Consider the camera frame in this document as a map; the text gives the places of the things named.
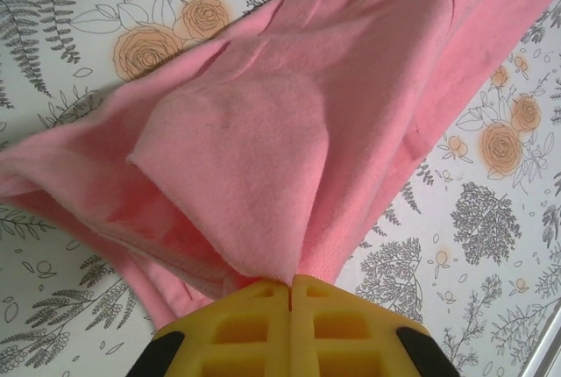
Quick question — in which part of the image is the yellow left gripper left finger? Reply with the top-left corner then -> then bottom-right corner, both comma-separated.
131,279 -> 293,377

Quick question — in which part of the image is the aluminium mounting rail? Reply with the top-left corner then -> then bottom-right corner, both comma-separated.
523,304 -> 561,377

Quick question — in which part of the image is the pink t-shirt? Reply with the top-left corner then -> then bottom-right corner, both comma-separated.
0,0 -> 561,338

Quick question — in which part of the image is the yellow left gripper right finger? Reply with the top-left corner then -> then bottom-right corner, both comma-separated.
292,274 -> 459,377

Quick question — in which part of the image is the floral table cover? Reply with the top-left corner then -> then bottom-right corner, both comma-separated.
0,0 -> 561,377

